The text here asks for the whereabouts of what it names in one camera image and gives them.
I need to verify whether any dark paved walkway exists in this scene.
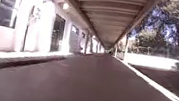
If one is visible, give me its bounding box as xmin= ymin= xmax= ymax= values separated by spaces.
xmin=0 ymin=38 xmax=179 ymax=101

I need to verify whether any wooden walkway canopy with posts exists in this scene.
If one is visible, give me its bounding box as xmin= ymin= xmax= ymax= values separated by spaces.
xmin=38 ymin=0 xmax=171 ymax=67

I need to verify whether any white building with dark windows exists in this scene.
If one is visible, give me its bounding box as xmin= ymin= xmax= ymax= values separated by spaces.
xmin=0 ymin=0 xmax=115 ymax=72

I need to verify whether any group of trees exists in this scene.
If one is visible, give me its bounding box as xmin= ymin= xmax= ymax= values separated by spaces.
xmin=116 ymin=0 xmax=179 ymax=62

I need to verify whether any pale paved strip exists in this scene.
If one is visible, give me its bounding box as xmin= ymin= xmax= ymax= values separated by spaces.
xmin=0 ymin=42 xmax=78 ymax=86

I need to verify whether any dark paved ground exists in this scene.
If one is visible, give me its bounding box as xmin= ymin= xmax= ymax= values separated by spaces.
xmin=127 ymin=64 xmax=179 ymax=101

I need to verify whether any low white wall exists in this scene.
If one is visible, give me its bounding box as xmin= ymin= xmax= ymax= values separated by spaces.
xmin=122 ymin=50 xmax=179 ymax=73

